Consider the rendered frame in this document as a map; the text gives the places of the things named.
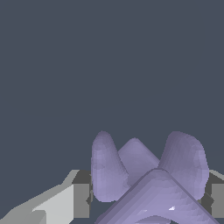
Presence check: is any lavender lobed plastic object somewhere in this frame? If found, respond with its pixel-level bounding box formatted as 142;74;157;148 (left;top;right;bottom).
90;129;222;224

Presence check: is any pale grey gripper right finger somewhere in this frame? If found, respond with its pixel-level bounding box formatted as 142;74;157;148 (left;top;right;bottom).
199;169;224;224

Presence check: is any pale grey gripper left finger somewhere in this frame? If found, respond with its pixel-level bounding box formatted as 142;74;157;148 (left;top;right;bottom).
0;169;95;224

